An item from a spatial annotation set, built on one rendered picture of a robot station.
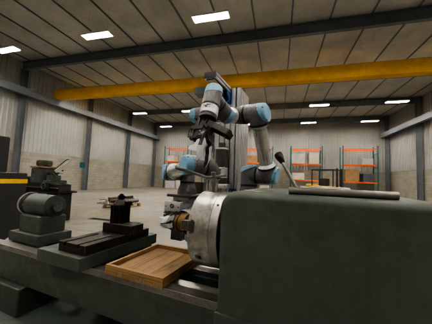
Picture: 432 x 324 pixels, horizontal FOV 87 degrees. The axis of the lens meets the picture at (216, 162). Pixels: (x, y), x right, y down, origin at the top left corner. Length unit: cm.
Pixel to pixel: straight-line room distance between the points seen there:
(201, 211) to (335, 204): 46
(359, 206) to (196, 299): 63
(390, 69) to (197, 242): 1221
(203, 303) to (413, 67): 1262
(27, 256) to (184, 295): 97
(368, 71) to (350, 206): 1178
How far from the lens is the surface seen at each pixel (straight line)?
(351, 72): 1224
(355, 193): 75
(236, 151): 178
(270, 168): 147
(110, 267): 116
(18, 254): 173
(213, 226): 86
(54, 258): 135
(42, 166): 752
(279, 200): 72
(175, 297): 100
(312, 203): 71
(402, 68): 1284
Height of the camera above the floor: 130
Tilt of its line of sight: 4 degrees up
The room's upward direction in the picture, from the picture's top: 2 degrees clockwise
